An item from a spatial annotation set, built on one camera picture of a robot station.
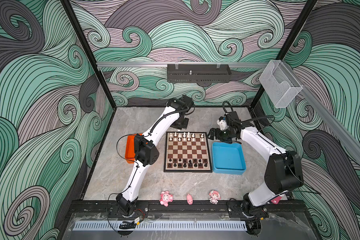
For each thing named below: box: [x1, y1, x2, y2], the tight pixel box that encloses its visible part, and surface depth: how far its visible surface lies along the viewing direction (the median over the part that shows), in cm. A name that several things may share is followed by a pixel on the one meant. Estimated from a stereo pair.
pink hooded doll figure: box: [209, 190, 221, 205], surface depth 77 cm
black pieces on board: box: [168, 158, 208, 168], surface depth 89 cm
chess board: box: [163, 131, 213, 173], surface depth 94 cm
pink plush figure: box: [159, 190, 174, 207], surface depth 76 cm
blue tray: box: [211, 142, 247, 175], surface depth 90 cm
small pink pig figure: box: [186, 193, 194, 205], surface depth 77 cm
